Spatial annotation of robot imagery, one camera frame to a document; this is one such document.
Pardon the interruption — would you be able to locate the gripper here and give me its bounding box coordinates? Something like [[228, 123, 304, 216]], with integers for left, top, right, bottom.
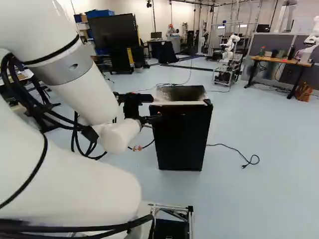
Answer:
[[123, 92, 163, 126]]

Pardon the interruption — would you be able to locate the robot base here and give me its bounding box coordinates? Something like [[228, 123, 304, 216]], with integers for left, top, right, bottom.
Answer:
[[147, 203, 195, 239]]

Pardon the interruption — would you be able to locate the black mini fridge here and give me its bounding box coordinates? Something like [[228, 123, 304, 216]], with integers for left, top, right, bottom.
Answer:
[[149, 85, 214, 172]]

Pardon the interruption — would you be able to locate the large black screen cart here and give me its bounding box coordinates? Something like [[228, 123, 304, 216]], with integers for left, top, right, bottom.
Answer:
[[87, 13, 141, 75]]

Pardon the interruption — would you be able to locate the white robot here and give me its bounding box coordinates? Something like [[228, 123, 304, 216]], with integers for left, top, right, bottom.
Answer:
[[295, 15, 319, 63], [212, 34, 244, 87]]

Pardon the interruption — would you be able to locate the wooden top desk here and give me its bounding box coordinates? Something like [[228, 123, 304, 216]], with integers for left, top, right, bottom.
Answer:
[[244, 55, 315, 100]]

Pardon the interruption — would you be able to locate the brown paper bag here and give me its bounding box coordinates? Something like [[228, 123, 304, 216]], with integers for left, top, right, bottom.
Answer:
[[296, 80, 313, 103]]

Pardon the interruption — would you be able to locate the black power cable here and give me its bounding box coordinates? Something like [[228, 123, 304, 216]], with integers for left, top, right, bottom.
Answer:
[[205, 143, 260, 170]]

